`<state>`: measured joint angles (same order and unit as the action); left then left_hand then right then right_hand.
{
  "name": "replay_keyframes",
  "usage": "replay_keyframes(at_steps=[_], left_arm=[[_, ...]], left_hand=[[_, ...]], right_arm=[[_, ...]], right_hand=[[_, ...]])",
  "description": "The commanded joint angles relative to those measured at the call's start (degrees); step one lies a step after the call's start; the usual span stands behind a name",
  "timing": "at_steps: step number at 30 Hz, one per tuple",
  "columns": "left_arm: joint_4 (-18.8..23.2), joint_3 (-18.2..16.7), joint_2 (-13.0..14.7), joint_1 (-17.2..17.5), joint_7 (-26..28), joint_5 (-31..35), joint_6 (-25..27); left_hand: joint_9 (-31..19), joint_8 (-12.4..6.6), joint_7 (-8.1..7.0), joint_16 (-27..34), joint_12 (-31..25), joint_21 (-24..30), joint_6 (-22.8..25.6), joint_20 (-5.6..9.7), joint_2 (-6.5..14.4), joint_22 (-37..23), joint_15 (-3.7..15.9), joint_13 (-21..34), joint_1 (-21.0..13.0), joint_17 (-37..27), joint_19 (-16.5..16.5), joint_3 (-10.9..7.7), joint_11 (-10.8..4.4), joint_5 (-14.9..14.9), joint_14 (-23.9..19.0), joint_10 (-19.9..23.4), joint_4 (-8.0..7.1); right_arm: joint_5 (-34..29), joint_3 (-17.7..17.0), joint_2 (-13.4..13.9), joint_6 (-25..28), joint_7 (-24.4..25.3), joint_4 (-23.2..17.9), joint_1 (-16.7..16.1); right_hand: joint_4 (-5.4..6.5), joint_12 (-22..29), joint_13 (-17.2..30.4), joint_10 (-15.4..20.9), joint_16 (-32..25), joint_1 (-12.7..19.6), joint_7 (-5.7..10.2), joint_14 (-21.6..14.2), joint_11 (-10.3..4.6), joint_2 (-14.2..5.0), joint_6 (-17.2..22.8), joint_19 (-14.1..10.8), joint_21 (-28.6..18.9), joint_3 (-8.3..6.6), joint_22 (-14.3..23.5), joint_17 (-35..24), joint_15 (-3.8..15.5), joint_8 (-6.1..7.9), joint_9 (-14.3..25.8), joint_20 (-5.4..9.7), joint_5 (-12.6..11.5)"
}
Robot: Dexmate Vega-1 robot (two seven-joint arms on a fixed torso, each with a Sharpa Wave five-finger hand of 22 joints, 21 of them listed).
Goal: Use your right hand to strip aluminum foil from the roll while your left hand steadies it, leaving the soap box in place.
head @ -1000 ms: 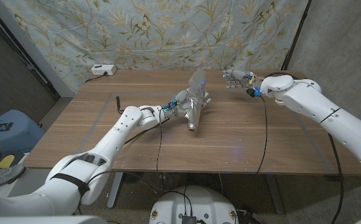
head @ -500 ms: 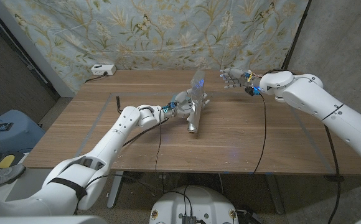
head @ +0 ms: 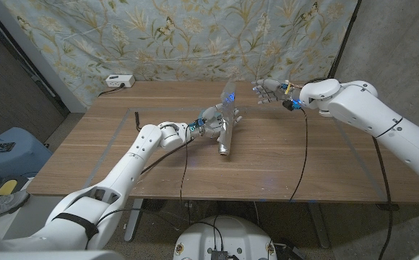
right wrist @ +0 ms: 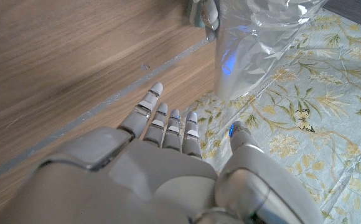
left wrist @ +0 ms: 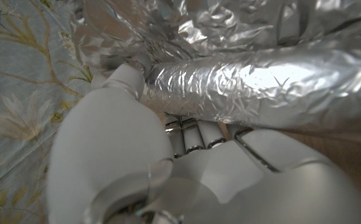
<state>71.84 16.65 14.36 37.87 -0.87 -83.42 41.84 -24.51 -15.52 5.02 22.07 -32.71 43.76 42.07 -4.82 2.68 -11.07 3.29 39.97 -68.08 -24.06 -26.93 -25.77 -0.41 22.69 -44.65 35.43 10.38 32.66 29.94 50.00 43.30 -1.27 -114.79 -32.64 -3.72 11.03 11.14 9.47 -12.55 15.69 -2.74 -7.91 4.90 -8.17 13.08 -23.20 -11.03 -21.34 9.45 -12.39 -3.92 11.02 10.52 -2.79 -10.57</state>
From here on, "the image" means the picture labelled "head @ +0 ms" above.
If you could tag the floral printed backdrop cloth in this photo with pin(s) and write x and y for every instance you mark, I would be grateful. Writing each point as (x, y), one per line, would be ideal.
(195, 36)

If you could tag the blue plastic bin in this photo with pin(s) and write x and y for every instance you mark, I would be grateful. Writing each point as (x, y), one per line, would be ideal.
(18, 159)

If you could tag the white power strip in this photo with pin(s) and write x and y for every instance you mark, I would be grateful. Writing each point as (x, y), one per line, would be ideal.
(119, 81)

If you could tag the black backdrop stand pole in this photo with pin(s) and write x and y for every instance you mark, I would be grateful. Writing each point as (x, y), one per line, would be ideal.
(343, 41)

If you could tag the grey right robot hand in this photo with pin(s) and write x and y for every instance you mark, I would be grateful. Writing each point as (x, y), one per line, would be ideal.
(271, 88)

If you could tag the aluminum foil roll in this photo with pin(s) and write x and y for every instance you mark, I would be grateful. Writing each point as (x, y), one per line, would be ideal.
(227, 119)

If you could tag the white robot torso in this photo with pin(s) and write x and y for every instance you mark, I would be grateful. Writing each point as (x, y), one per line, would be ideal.
(227, 234)

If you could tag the grey metal table leg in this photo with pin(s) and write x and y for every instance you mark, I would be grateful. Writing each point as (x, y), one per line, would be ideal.
(318, 224)
(133, 220)

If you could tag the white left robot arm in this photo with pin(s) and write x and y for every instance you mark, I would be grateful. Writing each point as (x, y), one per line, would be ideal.
(133, 159)

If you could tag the grey sneaker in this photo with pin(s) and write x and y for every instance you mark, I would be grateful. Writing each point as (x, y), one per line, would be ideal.
(0, 207)

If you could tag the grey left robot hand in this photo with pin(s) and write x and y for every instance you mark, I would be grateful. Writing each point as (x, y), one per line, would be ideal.
(211, 124)

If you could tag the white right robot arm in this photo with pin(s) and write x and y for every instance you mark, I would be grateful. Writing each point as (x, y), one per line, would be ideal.
(368, 108)

